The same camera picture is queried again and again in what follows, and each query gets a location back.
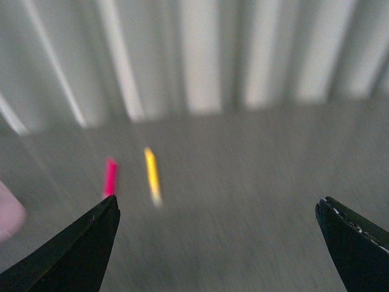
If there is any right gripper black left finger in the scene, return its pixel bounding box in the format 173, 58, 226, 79
1, 195, 120, 291

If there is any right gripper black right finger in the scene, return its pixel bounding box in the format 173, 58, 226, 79
315, 196, 388, 291

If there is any pink marker pen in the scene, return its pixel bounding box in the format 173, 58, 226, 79
103, 157, 119, 198

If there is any pink mesh pen cup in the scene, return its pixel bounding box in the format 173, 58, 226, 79
0, 182, 27, 243

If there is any yellow marker pen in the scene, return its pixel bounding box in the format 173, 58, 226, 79
144, 147, 162, 207

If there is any white pleated curtain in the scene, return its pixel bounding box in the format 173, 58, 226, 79
1, 1, 388, 136

